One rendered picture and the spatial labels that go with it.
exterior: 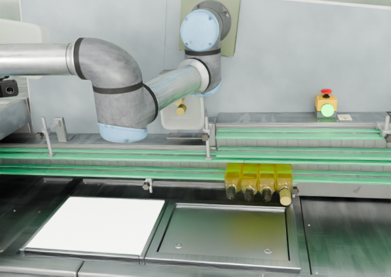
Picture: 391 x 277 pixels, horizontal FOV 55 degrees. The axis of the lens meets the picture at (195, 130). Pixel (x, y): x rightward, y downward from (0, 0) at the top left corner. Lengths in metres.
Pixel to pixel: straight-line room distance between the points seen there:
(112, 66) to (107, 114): 0.11
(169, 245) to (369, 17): 1.04
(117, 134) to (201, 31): 0.45
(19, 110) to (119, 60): 1.01
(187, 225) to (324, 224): 0.48
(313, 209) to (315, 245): 0.21
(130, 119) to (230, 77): 0.71
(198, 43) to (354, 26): 0.60
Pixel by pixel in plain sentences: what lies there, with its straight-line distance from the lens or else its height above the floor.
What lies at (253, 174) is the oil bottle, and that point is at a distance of 1.34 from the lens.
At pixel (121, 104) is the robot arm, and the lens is 0.86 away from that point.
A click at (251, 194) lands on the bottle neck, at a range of 1.25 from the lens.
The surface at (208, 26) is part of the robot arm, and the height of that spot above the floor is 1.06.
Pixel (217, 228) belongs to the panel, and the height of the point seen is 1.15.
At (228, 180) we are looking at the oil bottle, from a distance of 1.30.
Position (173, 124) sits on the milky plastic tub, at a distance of 1.53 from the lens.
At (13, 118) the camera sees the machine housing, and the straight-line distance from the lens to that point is 1.78.
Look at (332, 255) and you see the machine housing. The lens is 1.31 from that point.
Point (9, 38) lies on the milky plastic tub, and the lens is 1.43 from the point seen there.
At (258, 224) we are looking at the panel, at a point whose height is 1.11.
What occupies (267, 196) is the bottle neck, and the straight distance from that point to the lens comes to 1.28.
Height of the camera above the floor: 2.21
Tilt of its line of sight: 66 degrees down
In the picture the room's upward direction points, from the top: 155 degrees counter-clockwise
